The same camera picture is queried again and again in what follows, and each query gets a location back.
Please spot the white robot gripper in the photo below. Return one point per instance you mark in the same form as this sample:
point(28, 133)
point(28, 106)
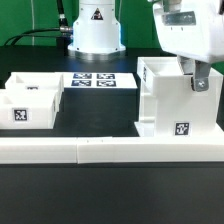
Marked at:
point(192, 29)

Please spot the white drawer cabinet box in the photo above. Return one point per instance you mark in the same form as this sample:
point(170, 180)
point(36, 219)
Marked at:
point(168, 105)

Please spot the white front drawer tray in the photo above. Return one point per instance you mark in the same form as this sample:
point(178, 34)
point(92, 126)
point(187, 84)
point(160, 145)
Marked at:
point(28, 109)

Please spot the white drawer tray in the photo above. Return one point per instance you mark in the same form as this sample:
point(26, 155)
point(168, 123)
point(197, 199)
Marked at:
point(36, 81)
point(28, 109)

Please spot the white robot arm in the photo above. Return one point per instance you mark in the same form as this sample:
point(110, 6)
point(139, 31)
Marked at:
point(97, 33)

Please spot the white rear drawer tray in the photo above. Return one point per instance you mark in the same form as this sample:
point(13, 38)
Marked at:
point(36, 81)

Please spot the white L-shaped fence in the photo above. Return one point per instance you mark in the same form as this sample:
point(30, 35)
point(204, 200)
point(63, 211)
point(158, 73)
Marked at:
point(111, 150)

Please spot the white marker sheet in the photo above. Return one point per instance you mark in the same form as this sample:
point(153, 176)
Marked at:
point(86, 80)

